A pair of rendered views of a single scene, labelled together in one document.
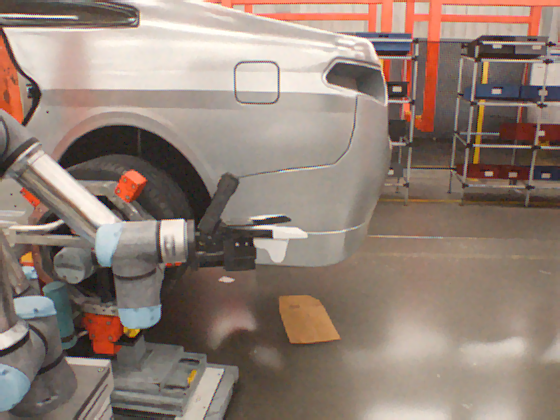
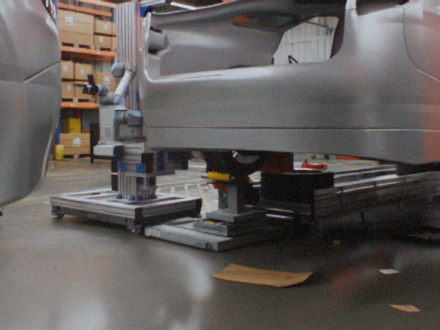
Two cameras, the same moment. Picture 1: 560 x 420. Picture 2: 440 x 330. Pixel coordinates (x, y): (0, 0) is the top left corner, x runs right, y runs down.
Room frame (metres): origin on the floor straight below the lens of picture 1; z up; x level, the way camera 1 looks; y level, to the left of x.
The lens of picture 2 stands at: (4.19, -2.95, 0.92)
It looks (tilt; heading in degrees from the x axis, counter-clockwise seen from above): 4 degrees down; 126
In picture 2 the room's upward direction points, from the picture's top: straight up
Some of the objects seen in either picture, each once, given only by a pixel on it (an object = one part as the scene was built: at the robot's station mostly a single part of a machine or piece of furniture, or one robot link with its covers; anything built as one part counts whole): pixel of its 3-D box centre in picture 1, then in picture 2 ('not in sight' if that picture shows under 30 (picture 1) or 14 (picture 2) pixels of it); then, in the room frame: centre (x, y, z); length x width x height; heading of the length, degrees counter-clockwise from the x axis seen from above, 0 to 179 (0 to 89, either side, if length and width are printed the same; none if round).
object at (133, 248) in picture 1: (131, 245); (102, 89); (0.72, 0.27, 1.21); 0.11 x 0.08 x 0.09; 100
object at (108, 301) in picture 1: (103, 284); not in sight; (1.34, 0.61, 0.83); 0.04 x 0.04 x 0.16
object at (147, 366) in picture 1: (129, 341); (236, 199); (1.76, 0.72, 0.32); 0.40 x 0.30 x 0.28; 82
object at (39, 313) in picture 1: (27, 330); (133, 117); (0.80, 0.55, 0.98); 0.13 x 0.12 x 0.14; 10
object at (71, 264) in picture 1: (84, 256); not in sight; (1.52, 0.75, 0.85); 0.21 x 0.14 x 0.14; 172
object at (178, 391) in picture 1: (145, 377); (231, 223); (1.75, 0.66, 0.13); 0.50 x 0.36 x 0.10; 82
